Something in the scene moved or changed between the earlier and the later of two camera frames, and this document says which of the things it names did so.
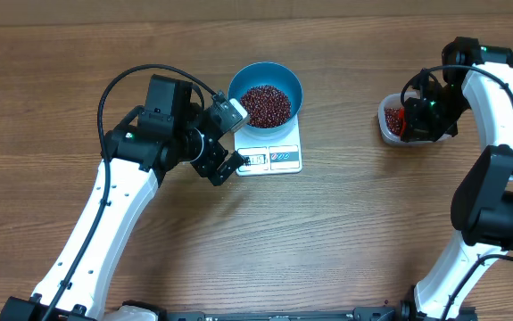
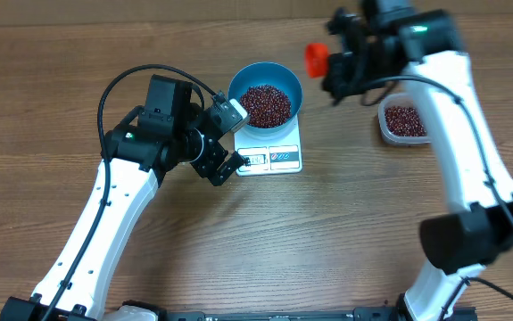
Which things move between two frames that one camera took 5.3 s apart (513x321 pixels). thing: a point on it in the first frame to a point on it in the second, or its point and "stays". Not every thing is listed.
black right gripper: [420, 129] to [347, 83]
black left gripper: [208, 167] stays
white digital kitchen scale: [281, 155] stays
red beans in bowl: [265, 106] stays
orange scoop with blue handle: [402, 122] to [317, 54]
